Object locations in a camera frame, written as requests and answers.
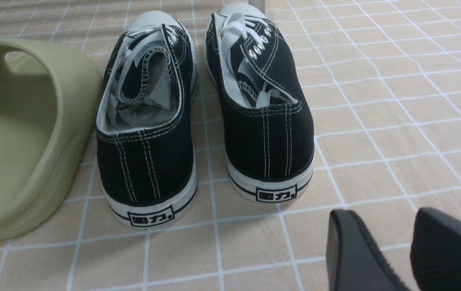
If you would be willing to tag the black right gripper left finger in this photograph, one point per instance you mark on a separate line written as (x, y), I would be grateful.
(354, 260)

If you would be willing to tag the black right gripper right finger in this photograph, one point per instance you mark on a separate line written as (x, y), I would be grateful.
(435, 252)

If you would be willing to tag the right black canvas sneaker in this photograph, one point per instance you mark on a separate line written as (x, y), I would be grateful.
(268, 126)

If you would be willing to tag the black canvas sneaker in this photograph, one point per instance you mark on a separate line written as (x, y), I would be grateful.
(268, 126)
(145, 150)

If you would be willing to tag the checked peach floor cloth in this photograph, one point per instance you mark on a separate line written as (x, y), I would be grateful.
(383, 81)

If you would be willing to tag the left black canvas sneaker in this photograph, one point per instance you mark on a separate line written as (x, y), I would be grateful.
(145, 150)

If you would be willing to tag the right green foam slide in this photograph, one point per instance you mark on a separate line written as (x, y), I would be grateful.
(49, 93)

